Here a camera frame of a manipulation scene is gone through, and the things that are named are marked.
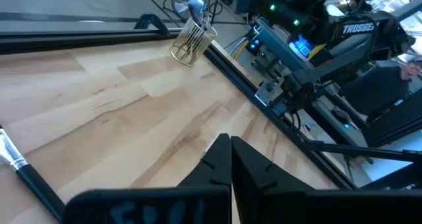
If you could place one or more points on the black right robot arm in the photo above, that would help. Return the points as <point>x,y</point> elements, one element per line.
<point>385,29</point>

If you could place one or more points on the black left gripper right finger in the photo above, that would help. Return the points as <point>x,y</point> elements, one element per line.
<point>250,174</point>

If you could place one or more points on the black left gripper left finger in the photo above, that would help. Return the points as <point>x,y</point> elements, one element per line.
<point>214,171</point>

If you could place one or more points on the long thin makeup brush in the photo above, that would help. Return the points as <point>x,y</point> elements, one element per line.
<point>39,190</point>

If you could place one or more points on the person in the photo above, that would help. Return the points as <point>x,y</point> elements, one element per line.
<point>376,89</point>

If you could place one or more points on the black computer mouse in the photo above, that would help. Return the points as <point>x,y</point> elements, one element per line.
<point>341,116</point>

